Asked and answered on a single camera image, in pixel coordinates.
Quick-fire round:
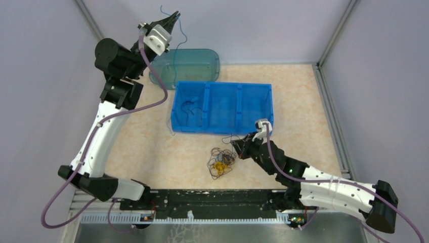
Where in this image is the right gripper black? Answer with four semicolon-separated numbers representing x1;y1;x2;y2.
231;131;275;175

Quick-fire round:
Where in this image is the cable bundle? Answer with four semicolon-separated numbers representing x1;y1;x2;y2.
206;146;238;180

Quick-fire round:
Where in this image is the dark blue cable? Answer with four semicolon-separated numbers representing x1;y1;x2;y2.
181;97;204;130

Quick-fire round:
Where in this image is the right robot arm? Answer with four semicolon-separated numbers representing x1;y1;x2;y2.
231;133;399;234

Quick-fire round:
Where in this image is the teal transparent plastic tub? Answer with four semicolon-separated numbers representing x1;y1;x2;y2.
151;49;220;90

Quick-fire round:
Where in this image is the blue three-compartment bin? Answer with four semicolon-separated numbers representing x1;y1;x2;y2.
170;81;274;135

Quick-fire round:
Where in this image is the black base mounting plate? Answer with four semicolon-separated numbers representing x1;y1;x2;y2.
120;189;305;220

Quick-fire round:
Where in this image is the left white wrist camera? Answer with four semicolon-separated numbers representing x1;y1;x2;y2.
143;24;172;56

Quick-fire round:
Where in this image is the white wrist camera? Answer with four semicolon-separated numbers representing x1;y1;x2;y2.
143;24;172;56
252;118;273;141

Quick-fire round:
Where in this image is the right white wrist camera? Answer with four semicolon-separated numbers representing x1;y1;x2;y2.
252;118;273;141

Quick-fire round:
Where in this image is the white cable duct strip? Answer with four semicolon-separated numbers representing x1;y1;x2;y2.
80;212;290;225

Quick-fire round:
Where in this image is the aluminium frame rail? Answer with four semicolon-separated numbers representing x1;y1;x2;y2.
69;189;373;213

